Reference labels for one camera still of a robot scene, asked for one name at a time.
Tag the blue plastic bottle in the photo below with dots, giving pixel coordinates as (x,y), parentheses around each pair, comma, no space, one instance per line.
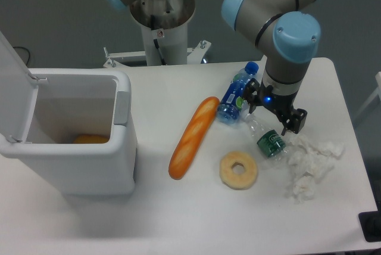
(230,106)

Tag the black device at table edge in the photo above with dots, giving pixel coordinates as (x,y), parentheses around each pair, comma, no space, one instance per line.
(370,225)

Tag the orange fruit in bin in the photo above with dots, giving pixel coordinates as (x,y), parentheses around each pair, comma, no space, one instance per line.
(90,139)

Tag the white frame at right edge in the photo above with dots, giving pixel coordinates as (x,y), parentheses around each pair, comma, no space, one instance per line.
(369,105)

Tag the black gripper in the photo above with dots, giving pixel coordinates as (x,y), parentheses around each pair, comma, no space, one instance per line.
(277,98)

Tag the white metal base frame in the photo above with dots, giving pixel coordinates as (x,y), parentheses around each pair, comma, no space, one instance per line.
(196,55)

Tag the white trash can lid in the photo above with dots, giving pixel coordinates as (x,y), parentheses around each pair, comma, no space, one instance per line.
(19,89)

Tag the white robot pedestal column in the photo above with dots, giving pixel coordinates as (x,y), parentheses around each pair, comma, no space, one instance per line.
(164,29)

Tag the white trash can body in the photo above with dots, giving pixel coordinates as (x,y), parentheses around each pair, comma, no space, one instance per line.
(74,128)

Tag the orange baguette bread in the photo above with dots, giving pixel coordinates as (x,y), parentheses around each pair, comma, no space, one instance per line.
(192,138)

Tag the crushed clear bottle green label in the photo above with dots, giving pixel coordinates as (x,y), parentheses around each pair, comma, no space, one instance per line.
(269,142)

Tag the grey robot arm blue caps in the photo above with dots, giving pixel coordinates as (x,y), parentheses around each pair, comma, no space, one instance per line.
(287,37)

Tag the crumpled white tissue paper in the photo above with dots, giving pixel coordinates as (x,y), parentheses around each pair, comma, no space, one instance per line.
(310,162)

